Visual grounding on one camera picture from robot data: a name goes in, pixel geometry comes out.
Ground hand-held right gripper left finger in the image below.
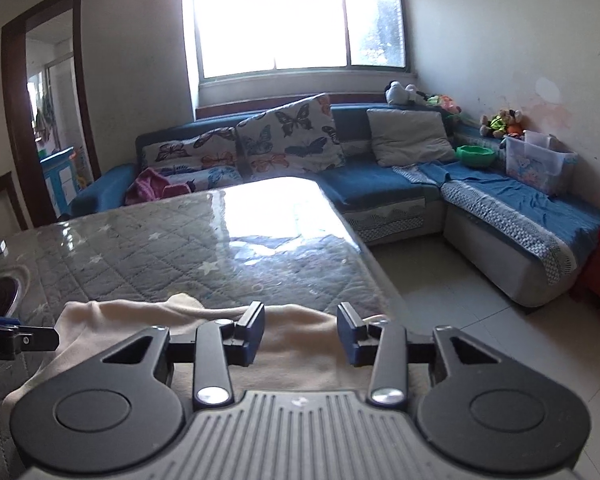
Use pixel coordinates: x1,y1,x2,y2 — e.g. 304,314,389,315
100,301,266,409

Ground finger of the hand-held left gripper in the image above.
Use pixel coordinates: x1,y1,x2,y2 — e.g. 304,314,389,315
0,313,61,361

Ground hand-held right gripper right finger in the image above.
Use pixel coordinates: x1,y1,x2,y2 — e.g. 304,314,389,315
337,302,507,407

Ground cream cotton garment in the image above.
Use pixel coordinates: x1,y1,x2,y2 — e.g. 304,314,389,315
2,292,433,413

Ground hanging clothes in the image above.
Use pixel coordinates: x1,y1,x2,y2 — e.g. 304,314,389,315
34,97,53,143

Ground dark wooden furniture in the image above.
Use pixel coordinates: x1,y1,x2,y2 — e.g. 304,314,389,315
0,171,28,243

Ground blue corner sofa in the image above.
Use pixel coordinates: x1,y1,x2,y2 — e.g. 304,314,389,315
67,92,600,308

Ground blue cabinet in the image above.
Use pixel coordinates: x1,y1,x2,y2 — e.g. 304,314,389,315
40,146,81,216

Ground magenta cloth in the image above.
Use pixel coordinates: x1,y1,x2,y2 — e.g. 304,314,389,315
125,166,191,206

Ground grey patterned sofa cover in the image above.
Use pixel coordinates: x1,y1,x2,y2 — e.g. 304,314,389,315
395,165,578,286

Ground low butterfly print pillow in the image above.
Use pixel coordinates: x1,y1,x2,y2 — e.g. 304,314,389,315
140,127,243,191

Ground large butterfly print pillow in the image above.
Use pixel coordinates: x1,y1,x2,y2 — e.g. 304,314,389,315
236,94,346,181

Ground grey pillow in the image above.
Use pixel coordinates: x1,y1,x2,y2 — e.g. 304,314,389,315
366,108,457,168

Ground blue towel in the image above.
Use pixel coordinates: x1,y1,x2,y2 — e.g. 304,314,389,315
420,160,600,241

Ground green plastic bowl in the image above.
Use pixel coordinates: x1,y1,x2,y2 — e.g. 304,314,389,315
455,145,498,170

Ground black and white plush toy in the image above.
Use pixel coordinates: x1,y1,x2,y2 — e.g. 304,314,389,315
384,81,428,107

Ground colourful plush toy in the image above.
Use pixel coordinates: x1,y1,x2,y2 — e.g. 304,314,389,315
427,92,463,116

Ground clear plastic storage box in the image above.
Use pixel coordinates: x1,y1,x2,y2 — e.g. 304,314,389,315
502,130,578,197

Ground brown and green plush toys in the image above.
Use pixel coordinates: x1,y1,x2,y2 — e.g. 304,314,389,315
480,108,526,138

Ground window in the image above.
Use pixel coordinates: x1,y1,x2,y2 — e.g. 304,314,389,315
182,0,413,81

